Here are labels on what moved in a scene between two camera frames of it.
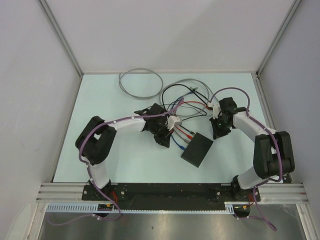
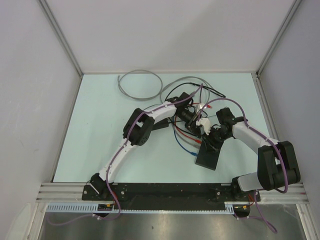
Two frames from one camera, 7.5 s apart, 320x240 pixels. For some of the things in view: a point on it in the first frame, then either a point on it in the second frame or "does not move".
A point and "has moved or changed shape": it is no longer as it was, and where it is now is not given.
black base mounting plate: x=170 y=193 does not move
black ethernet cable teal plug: x=194 y=89 → x=206 y=88
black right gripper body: x=220 y=128 → x=215 y=138
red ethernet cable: x=190 y=137 has moved or changed shape
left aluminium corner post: x=59 y=34 does not move
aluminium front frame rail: x=273 y=193 does not move
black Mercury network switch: x=197 y=149 has moved or changed shape
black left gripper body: x=160 y=131 → x=190 y=124
